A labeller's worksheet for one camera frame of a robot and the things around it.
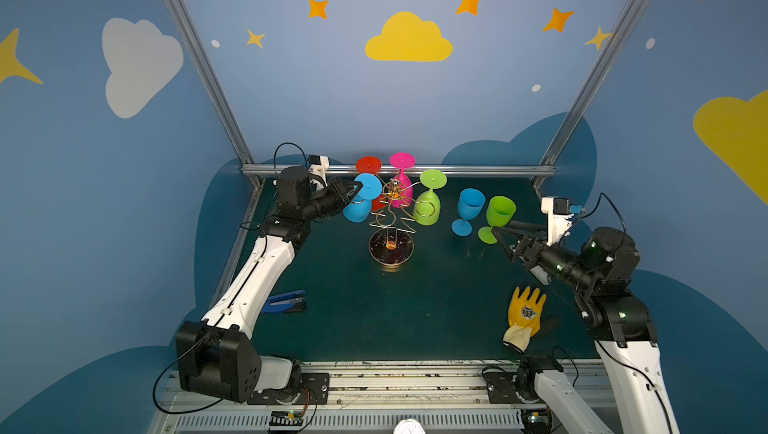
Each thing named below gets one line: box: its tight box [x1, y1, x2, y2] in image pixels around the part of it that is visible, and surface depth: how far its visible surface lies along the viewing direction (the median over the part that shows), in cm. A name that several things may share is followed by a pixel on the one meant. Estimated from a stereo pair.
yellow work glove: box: [502, 286, 547, 352], surface depth 86 cm
